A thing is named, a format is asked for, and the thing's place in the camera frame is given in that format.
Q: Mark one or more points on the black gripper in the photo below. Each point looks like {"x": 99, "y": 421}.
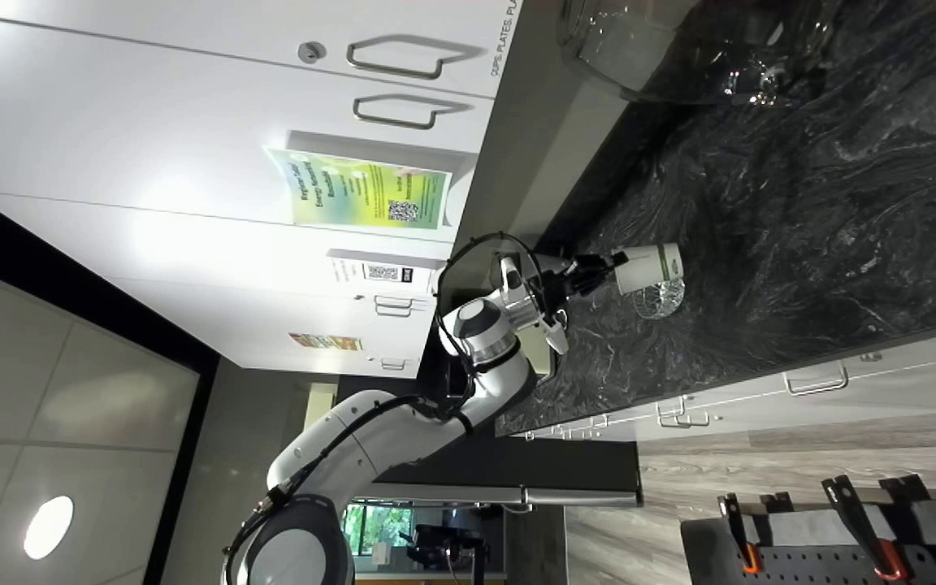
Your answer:
{"x": 555, "y": 290}

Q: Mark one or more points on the white cup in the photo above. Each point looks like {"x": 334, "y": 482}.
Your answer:
{"x": 648, "y": 265}

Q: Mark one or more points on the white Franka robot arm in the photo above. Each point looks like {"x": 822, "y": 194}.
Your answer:
{"x": 383, "y": 433}

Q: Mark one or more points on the small cut crystal bowl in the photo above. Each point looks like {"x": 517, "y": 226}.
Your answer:
{"x": 664, "y": 307}

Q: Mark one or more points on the large clear glass bowl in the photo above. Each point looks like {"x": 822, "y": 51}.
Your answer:
{"x": 618, "y": 54}

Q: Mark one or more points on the black stand platform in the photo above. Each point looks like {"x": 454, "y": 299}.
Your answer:
{"x": 555, "y": 466}

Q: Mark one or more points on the white barcode label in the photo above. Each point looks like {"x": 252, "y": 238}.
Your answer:
{"x": 389, "y": 270}

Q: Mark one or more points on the green yellow flyer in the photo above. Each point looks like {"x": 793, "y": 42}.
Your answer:
{"x": 358, "y": 188}

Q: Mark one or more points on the yellow cabinet sticker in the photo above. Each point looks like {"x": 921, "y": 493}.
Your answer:
{"x": 326, "y": 341}

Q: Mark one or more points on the black orange clamp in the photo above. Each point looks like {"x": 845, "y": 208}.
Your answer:
{"x": 862, "y": 530}
{"x": 744, "y": 541}

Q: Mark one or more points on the window with greenery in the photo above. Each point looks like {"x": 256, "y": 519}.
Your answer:
{"x": 383, "y": 530}

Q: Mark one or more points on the round silver cabinet lock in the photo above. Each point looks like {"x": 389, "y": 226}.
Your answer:
{"x": 310, "y": 51}

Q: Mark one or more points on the black perforated plate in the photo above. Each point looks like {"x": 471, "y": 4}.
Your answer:
{"x": 813, "y": 566}

